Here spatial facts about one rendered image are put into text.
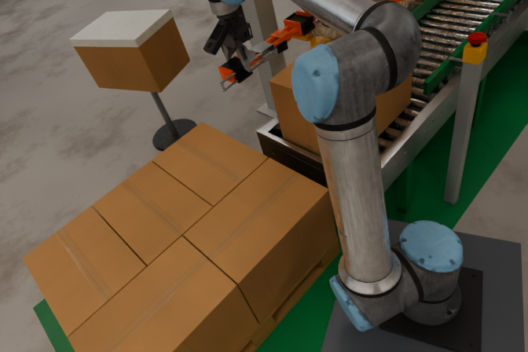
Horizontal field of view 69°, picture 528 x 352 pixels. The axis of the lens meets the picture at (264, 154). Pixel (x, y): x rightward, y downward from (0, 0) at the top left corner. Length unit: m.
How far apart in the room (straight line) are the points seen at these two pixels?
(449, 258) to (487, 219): 1.41
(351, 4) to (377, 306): 0.68
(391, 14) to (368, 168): 0.27
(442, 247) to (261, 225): 0.91
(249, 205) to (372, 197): 1.13
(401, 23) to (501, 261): 0.91
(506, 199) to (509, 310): 1.29
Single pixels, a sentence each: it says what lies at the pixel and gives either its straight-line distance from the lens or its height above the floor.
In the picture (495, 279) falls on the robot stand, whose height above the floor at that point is 0.75.
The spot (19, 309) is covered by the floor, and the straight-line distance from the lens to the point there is 2.96.
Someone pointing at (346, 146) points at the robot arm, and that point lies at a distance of 0.69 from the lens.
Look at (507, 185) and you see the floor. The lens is 2.63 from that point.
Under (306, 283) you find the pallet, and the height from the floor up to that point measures 0.02.
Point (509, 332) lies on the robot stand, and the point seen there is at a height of 0.75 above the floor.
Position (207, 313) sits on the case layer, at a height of 0.54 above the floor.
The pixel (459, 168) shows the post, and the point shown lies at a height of 0.31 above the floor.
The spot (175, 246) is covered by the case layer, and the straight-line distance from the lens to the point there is 1.84.
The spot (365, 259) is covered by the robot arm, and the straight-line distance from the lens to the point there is 0.90.
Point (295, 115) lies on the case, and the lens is 1.85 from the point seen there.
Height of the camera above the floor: 1.92
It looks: 42 degrees down
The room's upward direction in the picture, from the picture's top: 17 degrees counter-clockwise
